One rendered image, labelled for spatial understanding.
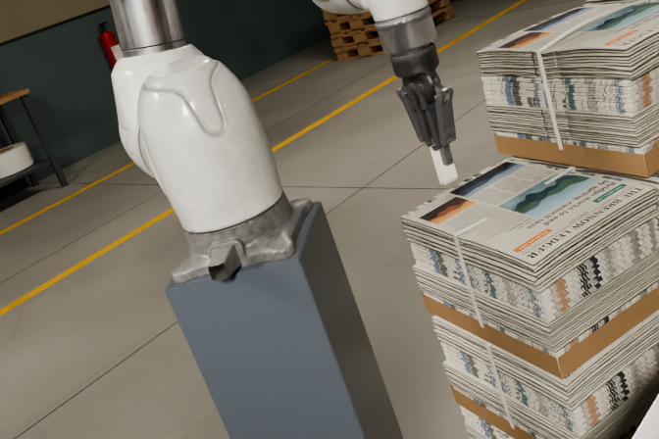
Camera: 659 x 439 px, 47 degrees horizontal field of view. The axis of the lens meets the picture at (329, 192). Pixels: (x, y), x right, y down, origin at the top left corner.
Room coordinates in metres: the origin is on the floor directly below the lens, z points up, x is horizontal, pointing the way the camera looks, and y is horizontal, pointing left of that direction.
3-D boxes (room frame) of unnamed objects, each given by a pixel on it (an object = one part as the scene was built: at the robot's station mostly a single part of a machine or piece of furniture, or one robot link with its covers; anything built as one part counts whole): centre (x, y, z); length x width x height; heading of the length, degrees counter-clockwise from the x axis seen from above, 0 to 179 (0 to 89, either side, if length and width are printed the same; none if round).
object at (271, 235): (1.01, 0.14, 1.03); 0.22 x 0.18 x 0.06; 166
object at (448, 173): (1.19, -0.20, 0.96); 0.03 x 0.01 x 0.07; 113
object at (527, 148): (1.47, -0.52, 0.86); 0.29 x 0.16 x 0.04; 113
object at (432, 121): (1.18, -0.20, 1.05); 0.04 x 0.01 x 0.11; 113
